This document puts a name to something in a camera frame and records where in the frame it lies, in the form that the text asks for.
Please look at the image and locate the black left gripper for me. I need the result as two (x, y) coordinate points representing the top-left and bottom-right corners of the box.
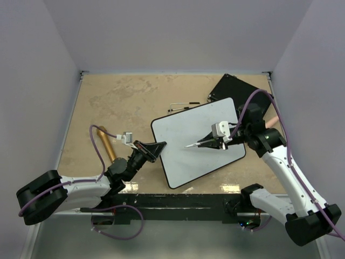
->
(126, 140), (166, 182)

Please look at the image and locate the white green whiteboard marker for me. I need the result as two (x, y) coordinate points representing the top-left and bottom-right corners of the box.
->
(185, 142), (201, 148)

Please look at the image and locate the white whiteboard black frame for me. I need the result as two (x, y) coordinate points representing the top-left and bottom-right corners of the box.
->
(150, 97), (247, 190)

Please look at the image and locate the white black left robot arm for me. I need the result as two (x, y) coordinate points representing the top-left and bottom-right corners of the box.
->
(16, 140), (167, 226)

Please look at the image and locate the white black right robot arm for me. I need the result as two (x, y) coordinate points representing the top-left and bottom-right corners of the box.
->
(196, 104), (341, 246)

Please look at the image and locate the gold toy microphone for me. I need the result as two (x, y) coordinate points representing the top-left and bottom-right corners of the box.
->
(96, 126), (116, 163)

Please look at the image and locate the black ribbed board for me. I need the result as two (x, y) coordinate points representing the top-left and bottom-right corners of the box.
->
(208, 74), (271, 115)

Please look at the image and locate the pink beige cylinder toy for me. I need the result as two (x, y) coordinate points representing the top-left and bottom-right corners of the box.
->
(265, 116), (279, 128)

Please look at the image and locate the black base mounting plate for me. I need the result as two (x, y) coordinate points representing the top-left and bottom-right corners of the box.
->
(81, 193), (265, 228)

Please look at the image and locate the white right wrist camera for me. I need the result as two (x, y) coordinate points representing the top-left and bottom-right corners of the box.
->
(211, 121), (232, 142)

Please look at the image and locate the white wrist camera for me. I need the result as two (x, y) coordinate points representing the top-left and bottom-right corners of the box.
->
(211, 121), (232, 142)
(116, 132), (134, 148)

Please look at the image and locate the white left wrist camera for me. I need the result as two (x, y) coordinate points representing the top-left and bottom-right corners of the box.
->
(116, 132), (134, 148)

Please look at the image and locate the black wire whiteboard stand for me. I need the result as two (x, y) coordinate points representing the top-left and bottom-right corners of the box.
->
(167, 101), (201, 114)

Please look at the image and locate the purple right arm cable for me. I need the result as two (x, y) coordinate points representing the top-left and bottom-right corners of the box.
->
(229, 88), (345, 241)

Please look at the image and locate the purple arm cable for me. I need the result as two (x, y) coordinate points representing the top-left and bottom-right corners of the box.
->
(229, 88), (345, 241)
(17, 124), (144, 240)

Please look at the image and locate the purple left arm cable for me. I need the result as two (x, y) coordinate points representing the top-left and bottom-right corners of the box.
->
(17, 124), (144, 240)

